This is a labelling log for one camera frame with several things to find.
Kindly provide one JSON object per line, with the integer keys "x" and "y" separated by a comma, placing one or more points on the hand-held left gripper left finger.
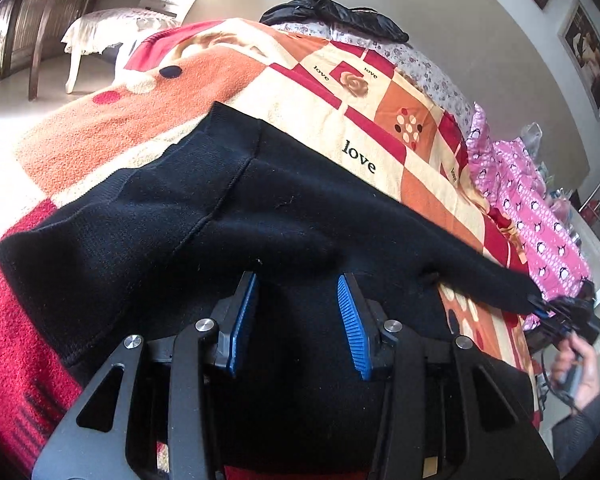
{"x": 245, "y": 320}

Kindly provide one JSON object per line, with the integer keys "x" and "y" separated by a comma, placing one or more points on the metal railing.
{"x": 594, "y": 180}

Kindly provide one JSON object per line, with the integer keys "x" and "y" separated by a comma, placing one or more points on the white framed wall photo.
{"x": 587, "y": 55}

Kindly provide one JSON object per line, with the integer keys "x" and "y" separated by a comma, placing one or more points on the white chair with lace cover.
{"x": 115, "y": 22}

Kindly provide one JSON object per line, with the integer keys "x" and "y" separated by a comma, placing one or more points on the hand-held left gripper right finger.
{"x": 352, "y": 325}

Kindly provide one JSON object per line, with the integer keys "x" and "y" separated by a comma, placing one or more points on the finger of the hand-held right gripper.
{"x": 540, "y": 309}

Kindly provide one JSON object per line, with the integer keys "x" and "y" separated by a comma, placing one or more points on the person's right hand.
{"x": 587, "y": 385}

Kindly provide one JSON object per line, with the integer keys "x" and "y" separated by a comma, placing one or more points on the black pants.
{"x": 280, "y": 200}

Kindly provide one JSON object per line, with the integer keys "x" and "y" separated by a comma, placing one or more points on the black jacket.
{"x": 360, "y": 17}

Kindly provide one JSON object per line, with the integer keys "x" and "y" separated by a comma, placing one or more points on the floral bed sheet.
{"x": 430, "y": 75}

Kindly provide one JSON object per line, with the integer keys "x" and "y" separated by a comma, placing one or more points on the pink penguin print quilt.
{"x": 530, "y": 200}

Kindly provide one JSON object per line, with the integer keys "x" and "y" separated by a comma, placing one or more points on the clear plastic bag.
{"x": 532, "y": 137}

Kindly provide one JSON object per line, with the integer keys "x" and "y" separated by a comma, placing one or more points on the person's right forearm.
{"x": 590, "y": 440}

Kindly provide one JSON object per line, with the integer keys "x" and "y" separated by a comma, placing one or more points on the orange red checked printed blanket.
{"x": 180, "y": 90}

